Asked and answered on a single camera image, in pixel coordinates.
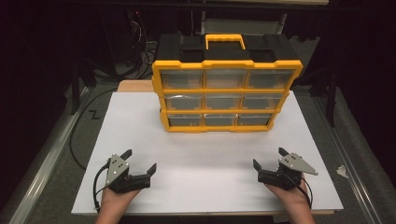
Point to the white paper scrap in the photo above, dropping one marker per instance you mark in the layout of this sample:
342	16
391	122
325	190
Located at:
342	171

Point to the black metal stand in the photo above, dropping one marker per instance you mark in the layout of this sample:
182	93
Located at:
74	90

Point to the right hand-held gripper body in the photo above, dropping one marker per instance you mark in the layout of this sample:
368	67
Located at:
294	164

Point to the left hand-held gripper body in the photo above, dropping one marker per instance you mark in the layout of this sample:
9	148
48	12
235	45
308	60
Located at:
115	170

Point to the yellow and black organizer cabinet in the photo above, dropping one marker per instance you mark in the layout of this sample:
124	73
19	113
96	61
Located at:
224	64

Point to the set of clear plastic drawers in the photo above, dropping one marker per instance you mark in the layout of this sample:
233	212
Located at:
182	78

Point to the person's right hand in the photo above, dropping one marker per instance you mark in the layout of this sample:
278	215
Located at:
294	196

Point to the person's left hand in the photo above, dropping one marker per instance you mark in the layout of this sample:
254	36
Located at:
115	199

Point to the aluminium floor rail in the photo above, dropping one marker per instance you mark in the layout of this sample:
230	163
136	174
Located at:
348	161
46	161

